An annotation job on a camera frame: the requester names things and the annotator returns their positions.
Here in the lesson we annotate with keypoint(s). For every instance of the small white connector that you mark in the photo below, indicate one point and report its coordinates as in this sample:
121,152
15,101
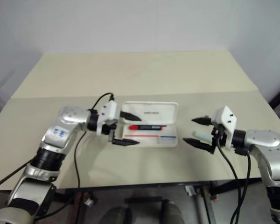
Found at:
88,202

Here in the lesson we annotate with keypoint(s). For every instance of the dark rounded shape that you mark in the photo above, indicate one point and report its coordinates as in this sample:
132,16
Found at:
119,215
173,213

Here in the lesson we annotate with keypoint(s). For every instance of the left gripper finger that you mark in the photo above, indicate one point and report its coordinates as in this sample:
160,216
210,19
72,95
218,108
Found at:
129,116
126,142

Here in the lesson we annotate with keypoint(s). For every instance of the white plastic pencil case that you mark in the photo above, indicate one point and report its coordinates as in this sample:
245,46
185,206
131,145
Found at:
154,141

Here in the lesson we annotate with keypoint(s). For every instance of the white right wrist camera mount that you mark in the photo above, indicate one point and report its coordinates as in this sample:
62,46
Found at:
226,119

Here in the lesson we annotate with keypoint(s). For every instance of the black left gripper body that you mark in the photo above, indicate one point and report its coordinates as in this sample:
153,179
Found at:
110,128

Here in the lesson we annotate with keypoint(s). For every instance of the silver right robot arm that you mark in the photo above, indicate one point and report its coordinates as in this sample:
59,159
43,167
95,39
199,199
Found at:
263,140

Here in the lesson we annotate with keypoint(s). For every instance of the red marker with black barrel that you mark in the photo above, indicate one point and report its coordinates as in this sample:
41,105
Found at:
147,127

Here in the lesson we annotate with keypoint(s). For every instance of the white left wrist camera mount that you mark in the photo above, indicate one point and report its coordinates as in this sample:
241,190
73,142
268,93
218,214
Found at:
109,109

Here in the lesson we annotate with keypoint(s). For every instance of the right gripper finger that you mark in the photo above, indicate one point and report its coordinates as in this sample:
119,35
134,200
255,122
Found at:
203,121
199,144

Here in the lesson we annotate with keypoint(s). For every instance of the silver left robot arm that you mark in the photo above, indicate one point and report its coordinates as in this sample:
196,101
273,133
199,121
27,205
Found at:
67,117

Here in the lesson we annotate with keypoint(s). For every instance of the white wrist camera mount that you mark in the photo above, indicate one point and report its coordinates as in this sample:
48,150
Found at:
109,109
226,119

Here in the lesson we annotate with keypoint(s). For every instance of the grey metal rod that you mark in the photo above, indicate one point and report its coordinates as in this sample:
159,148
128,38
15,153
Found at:
200,205

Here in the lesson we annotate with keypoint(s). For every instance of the pale green marker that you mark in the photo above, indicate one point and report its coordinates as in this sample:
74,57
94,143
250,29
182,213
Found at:
201,136

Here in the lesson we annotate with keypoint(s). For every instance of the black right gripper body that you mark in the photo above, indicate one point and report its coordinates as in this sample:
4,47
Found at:
219,136

